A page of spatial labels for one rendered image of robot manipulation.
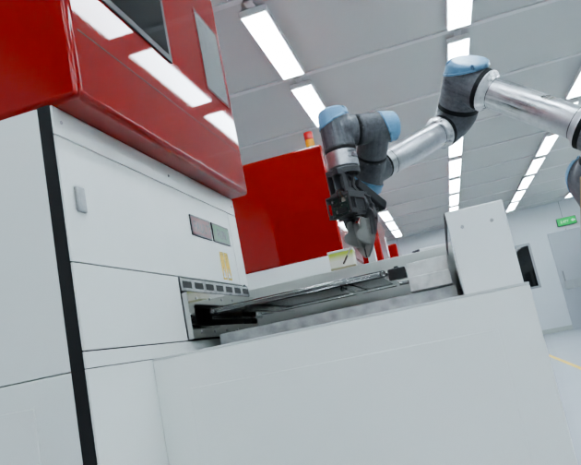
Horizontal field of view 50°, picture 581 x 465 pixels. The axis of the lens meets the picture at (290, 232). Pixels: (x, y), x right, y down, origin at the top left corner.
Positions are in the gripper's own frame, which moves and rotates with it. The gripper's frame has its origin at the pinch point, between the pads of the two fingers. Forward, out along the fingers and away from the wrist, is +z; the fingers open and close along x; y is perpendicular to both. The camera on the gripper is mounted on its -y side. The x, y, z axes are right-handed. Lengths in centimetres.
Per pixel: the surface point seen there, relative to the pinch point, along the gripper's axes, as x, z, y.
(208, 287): -23.0, 1.5, 29.8
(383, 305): 11.4, 13.5, 14.3
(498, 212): 42.5, 3.3, 20.3
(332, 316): 2.4, 13.6, 19.7
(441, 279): 23.8, 10.9, 11.0
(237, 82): -221, -178, -184
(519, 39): -77, -178, -353
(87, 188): 0, -13, 68
